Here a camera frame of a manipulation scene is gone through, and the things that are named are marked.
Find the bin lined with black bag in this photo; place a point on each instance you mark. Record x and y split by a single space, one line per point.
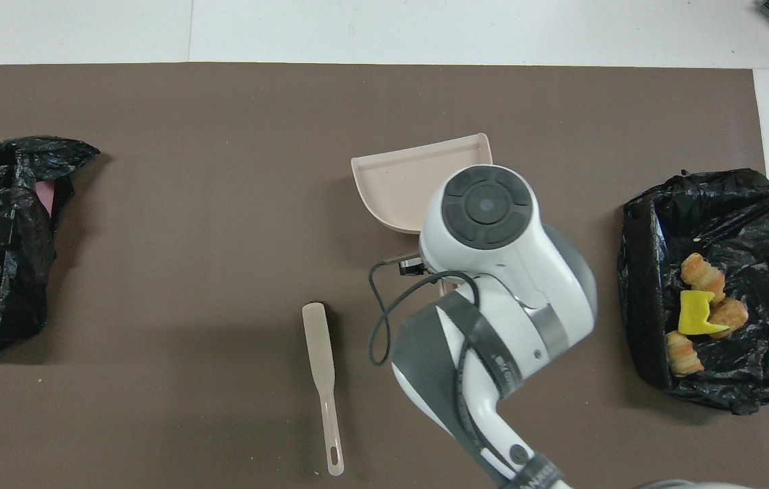
764 238

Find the yellow sponge piece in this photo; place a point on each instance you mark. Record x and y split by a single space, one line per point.
695 314

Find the beige plastic dustpan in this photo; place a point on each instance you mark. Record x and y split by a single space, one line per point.
398 183

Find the brown table mat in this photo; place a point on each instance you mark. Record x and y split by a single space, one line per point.
221 122

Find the brown oval bread toy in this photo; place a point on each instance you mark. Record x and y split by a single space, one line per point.
732 314

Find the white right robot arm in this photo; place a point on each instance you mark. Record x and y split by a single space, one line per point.
493 285

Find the pale ridged bread toy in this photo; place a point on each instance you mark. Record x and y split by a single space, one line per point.
683 356

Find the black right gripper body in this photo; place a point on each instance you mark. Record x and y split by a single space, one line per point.
410 265

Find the pink bin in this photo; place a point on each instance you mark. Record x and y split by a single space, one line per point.
47 198

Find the beige brush with black bristles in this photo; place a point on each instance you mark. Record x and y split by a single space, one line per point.
320 346

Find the orange striped croissant toy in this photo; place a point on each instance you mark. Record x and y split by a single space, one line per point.
700 272

